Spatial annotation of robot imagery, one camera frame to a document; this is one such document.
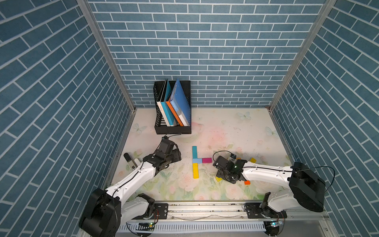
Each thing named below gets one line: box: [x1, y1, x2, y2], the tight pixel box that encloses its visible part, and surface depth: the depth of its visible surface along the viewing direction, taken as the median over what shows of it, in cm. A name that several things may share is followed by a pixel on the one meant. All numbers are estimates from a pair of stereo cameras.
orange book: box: [165, 97, 185, 127], surface depth 91 cm
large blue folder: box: [169, 78, 191, 127], surface depth 94 cm
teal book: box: [160, 79, 178, 126], surface depth 91 cm
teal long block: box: [192, 146, 197, 159], surface depth 97 cm
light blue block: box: [192, 158, 203, 164], surface depth 93 cm
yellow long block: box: [192, 162, 199, 179], surface depth 89 cm
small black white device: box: [123, 152, 137, 171], surface depth 89 cm
